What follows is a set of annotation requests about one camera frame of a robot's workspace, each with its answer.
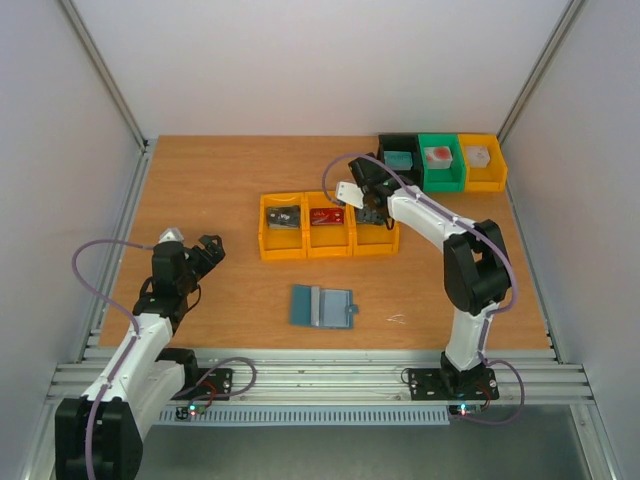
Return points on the red spot card deck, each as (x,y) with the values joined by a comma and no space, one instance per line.
(438,157)

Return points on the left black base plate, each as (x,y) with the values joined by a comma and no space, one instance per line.
(217,386)

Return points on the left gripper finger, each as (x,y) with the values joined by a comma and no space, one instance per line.
(207,242)
(216,249)

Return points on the right small circuit board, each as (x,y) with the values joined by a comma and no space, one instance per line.
(465,410)

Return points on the aluminium rail frame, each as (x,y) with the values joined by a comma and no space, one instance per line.
(207,184)

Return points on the left yellow bin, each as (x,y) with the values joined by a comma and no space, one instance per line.
(281,244)

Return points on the red VIP card stack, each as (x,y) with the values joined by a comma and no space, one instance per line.
(325,216)

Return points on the small circuit board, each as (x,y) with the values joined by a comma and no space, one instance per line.
(465,410)
(192,411)

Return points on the green storage bin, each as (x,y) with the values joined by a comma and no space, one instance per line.
(445,171)

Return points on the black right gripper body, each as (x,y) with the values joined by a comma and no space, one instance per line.
(373,207)

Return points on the right yellow bin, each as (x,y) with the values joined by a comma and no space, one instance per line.
(372,239)

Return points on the right corner aluminium post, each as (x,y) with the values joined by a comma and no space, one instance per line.
(550,50)

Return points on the left corner aluminium post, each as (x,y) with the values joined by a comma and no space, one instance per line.
(78,25)

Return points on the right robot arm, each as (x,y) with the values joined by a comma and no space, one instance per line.
(477,272)

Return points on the far yellow storage bin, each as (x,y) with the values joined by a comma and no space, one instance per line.
(486,169)

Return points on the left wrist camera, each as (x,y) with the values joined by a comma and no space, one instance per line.
(171,236)

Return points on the teal card deck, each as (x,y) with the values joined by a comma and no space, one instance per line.
(399,160)

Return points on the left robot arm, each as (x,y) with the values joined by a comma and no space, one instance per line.
(100,433)

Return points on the grey slotted cable duct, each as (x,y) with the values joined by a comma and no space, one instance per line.
(264,416)

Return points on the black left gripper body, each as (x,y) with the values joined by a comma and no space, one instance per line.
(203,266)

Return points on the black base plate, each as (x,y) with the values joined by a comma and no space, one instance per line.
(431,384)
(217,386)

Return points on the teal leather card holder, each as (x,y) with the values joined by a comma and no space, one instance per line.
(322,308)

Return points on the corner aluminium post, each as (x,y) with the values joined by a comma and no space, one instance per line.
(78,25)
(550,50)

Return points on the white card deck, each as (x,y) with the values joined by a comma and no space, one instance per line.
(478,156)

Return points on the black VIP card stack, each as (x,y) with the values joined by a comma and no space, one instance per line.
(283,217)

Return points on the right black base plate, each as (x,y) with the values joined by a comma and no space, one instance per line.
(431,384)

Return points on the left small circuit board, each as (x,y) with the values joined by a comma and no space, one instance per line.
(192,411)

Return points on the middle yellow bin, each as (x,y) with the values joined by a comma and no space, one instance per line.
(326,241)

